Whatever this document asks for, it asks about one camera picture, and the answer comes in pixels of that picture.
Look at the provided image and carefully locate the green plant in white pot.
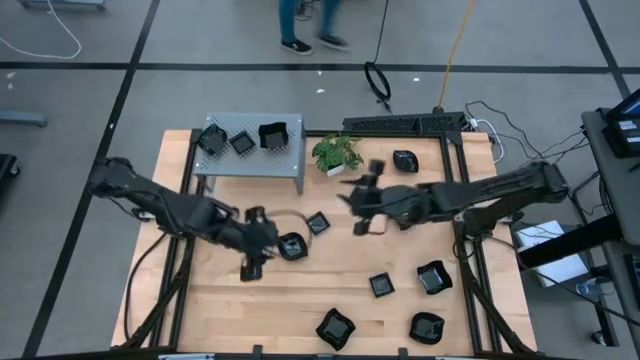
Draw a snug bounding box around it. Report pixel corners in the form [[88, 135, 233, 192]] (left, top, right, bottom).
[[311, 132, 365, 178]]

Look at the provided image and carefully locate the black desk monitor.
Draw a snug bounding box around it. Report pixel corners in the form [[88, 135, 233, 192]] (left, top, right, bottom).
[[602, 88, 640, 159]]

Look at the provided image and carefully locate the white power plug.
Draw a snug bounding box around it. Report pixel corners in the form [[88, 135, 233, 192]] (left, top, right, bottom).
[[467, 117, 506, 165]]

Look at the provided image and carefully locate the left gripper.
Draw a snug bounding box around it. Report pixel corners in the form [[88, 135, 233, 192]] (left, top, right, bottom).
[[223, 204, 281, 283]]

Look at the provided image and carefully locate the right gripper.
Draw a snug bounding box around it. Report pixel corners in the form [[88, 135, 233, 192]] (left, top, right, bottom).
[[336, 158, 417, 238]]

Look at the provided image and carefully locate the grey perforated metal shelf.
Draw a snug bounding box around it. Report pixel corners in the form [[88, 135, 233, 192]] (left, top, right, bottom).
[[192, 112, 307, 196]]

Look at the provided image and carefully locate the white floor cable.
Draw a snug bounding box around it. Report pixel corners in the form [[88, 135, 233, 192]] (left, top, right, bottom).
[[0, 0, 83, 60]]

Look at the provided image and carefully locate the grey metal base bar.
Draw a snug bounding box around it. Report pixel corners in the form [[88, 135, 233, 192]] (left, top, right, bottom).
[[18, 0, 107, 12]]

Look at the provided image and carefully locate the black perforated metal bar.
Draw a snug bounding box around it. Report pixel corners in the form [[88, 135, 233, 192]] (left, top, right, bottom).
[[342, 112, 467, 134]]

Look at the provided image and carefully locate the black glossy scalloped plate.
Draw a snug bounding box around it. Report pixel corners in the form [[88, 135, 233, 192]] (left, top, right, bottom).
[[408, 311, 446, 346], [276, 231, 310, 263], [197, 123, 229, 156], [392, 149, 420, 175]]

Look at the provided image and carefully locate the black flared square bowl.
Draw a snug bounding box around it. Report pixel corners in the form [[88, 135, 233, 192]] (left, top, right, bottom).
[[315, 307, 358, 352], [257, 121, 291, 151], [416, 259, 454, 296]]

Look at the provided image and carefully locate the yellow cable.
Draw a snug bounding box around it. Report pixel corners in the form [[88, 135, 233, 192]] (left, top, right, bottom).
[[437, 0, 476, 112]]

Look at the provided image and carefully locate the black floor equipment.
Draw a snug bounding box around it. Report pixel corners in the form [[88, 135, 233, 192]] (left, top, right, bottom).
[[0, 153, 21, 181]]

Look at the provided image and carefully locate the grey metal floor foot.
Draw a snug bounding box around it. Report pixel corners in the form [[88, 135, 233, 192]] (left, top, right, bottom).
[[0, 109, 49, 129]]

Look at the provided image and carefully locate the black coiled cable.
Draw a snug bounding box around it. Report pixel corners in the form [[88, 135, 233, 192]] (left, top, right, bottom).
[[363, 0, 394, 114]]

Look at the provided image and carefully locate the grey operator desk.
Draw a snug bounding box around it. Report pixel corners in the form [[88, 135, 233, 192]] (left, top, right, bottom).
[[517, 107, 640, 360]]

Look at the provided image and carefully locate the small black square plate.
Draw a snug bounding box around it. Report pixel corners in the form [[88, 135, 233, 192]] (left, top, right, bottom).
[[305, 211, 332, 237], [368, 271, 396, 299], [228, 130, 257, 155]]

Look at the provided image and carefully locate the person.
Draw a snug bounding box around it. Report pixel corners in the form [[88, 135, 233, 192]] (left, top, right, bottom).
[[278, 0, 351, 56]]

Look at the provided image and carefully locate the black aluminium table frame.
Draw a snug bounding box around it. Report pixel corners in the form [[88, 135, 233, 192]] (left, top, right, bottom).
[[119, 128, 539, 357]]

